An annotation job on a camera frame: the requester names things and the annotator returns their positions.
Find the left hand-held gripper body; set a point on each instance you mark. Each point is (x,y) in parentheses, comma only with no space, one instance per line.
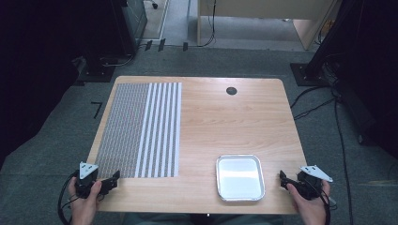
(85,182)

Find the person's left hand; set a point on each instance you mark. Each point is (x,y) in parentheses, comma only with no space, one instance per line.
(82,206)

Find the dark cabinet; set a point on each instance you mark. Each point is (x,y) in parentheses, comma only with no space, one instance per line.
(136,18)

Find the black floor tape strip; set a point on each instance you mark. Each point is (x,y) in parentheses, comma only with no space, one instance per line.
(148,45)
(185,46)
(161,45)

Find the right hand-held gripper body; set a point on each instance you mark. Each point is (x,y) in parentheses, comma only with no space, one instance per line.
(311,186)

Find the chair caster wheel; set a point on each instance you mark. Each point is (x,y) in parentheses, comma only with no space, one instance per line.
(154,4)

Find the grey striped placemat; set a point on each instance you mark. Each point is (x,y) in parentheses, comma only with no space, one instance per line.
(140,129)

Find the black angled floor tape mark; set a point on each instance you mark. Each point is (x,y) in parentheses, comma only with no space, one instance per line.
(97,109)

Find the light wooden desk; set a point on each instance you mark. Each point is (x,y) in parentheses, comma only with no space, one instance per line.
(266,7)

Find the person's right hand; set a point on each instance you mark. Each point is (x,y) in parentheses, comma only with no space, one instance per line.
(308,207)

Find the silver metal tray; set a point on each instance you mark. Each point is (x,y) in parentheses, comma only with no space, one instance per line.
(240,177)

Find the black metal stand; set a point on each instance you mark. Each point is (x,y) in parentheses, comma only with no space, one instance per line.
(97,67)
(308,73)

